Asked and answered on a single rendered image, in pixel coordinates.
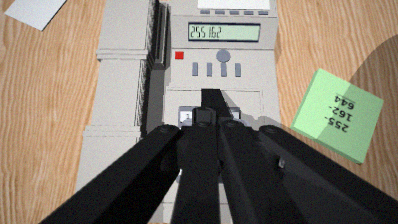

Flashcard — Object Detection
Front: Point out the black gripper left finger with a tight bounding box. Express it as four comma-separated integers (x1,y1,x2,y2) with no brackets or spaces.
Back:
38,88,221,224

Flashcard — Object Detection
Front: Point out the white rectangular sheet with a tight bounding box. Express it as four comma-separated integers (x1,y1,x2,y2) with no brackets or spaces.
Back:
5,0,67,31

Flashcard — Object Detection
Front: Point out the light green sticky note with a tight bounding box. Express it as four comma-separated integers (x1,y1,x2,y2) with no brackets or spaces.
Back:
290,69,384,163

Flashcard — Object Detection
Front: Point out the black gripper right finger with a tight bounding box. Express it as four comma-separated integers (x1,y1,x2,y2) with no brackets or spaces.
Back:
211,89,398,224

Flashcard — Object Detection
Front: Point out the grey telephone handset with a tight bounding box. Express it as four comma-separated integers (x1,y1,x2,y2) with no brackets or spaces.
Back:
75,0,162,193

